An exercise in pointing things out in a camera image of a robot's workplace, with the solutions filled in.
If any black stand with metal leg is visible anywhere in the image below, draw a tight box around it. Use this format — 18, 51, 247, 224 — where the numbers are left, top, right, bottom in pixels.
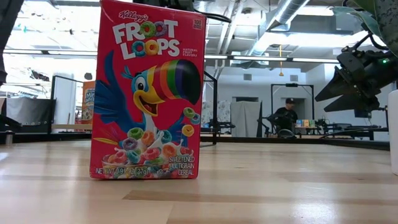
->
0, 114, 23, 146

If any red Froot Loops cereal box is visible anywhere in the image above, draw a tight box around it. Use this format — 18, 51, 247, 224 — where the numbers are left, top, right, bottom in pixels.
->
89, 0, 207, 181

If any black background desk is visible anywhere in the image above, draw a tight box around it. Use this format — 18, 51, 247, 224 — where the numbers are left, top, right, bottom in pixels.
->
322, 123, 390, 141

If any white plant pot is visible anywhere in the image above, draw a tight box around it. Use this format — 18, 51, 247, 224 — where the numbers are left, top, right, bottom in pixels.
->
387, 89, 398, 177

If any grey fabric cover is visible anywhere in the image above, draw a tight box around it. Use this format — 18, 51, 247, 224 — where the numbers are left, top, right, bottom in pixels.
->
230, 100, 263, 138

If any yellow hanging pendant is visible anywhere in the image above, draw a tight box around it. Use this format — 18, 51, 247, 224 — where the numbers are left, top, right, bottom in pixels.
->
277, 44, 285, 77

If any orange Frosted Mini Wheats box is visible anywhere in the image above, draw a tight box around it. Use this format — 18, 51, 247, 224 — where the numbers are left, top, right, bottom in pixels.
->
81, 80, 96, 125

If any black background station frame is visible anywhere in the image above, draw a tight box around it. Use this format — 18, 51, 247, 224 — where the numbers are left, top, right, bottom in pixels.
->
270, 83, 315, 138

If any green artificial plant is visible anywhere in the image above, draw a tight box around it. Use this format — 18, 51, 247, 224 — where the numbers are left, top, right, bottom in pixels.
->
331, 0, 398, 58

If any overhead LED light bar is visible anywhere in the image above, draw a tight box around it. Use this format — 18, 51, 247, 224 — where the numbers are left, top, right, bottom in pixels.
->
2, 47, 341, 65

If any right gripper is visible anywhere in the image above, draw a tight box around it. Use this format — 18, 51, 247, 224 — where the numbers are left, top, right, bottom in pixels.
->
314, 48, 385, 113

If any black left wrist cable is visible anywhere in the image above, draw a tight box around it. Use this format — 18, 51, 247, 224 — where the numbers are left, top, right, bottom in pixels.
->
192, 8, 233, 24

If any wooden shelf with black frame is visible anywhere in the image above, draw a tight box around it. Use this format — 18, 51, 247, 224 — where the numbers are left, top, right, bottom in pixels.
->
49, 70, 218, 147

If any smooth silver ventilation duct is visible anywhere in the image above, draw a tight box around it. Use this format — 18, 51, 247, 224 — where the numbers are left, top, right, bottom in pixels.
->
247, 0, 312, 57

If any person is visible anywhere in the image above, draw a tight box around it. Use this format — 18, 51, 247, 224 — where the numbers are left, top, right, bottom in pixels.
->
273, 98, 299, 136

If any black aluminium table frame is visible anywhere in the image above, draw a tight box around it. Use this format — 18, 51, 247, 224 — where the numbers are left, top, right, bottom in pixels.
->
12, 132, 391, 152

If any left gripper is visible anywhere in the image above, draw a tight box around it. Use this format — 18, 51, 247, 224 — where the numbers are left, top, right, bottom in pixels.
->
133, 0, 196, 11

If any black cable loop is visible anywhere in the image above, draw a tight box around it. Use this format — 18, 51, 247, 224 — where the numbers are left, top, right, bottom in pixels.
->
277, 128, 297, 139

